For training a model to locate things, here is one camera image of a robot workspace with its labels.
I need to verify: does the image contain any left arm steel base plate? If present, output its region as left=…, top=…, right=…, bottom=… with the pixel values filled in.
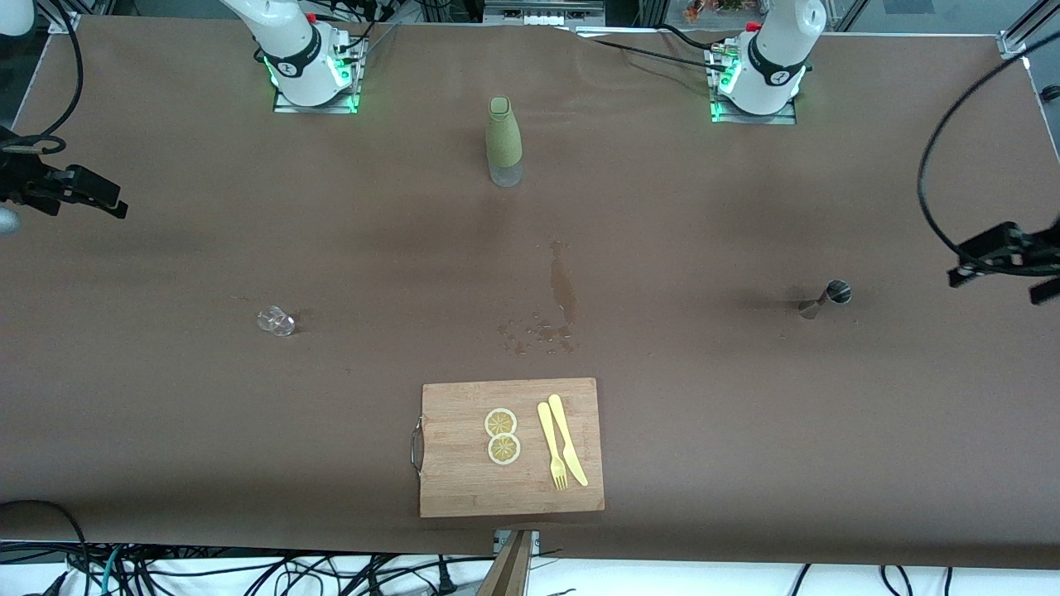
left=710, top=46, right=797, bottom=125

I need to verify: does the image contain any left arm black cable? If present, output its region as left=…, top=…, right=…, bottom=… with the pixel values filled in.
left=917, top=54, right=1060, bottom=257

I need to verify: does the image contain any black power cable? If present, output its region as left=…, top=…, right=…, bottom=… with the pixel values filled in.
left=563, top=23, right=730, bottom=75

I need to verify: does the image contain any yellow plastic fork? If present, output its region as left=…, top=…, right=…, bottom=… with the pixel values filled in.
left=537, top=401, right=570, bottom=491

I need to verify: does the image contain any wooden post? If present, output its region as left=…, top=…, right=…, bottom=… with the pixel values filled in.
left=476, top=530, right=535, bottom=596

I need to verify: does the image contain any clear glass shaker cup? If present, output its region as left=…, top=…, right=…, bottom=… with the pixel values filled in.
left=256, top=305, right=296, bottom=338

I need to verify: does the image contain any thick black floor cable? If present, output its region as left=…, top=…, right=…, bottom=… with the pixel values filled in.
left=0, top=499, right=90, bottom=596

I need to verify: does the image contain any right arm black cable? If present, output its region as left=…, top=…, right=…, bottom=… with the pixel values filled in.
left=0, top=0, right=84, bottom=158

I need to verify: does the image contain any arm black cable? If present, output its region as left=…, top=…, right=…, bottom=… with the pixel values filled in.
left=0, top=0, right=84, bottom=158
left=917, top=54, right=1060, bottom=257

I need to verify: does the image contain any aluminium frame corner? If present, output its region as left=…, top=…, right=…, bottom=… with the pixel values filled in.
left=37, top=0, right=84, bottom=34
left=998, top=0, right=1060, bottom=59

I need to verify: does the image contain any green sleeved glass bottle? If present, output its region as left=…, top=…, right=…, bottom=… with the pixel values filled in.
left=485, top=96, right=524, bottom=188

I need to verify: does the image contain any grey power strip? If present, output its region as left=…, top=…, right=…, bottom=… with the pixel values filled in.
left=484, top=0, right=605, bottom=27

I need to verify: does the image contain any yellow plastic knife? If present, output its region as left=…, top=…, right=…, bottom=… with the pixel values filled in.
left=547, top=394, right=590, bottom=488

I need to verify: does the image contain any brown table mat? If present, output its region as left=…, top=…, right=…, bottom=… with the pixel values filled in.
left=0, top=18, right=1060, bottom=572

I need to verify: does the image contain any steel jigger measuring cup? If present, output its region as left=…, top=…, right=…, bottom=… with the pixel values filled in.
left=797, top=280, right=852, bottom=320

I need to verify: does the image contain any right arm steel base plate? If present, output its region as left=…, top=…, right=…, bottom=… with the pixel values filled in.
left=273, top=37, right=365, bottom=114

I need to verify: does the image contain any bamboo cutting board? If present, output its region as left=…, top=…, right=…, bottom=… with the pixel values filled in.
left=412, top=377, right=605, bottom=519

